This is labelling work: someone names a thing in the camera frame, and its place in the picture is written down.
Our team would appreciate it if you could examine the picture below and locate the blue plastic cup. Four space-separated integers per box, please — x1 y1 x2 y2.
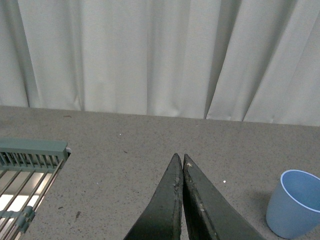
266 169 320 239

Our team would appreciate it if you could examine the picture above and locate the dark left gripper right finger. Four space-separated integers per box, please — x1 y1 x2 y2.
183 154 264 240

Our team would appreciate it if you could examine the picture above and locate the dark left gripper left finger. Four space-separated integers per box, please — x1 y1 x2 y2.
125 153 184 240

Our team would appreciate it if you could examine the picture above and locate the green dish drying rack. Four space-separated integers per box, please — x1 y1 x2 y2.
0 138 72 240

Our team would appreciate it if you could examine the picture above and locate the white curtain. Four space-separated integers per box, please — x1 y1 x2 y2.
0 0 320 126

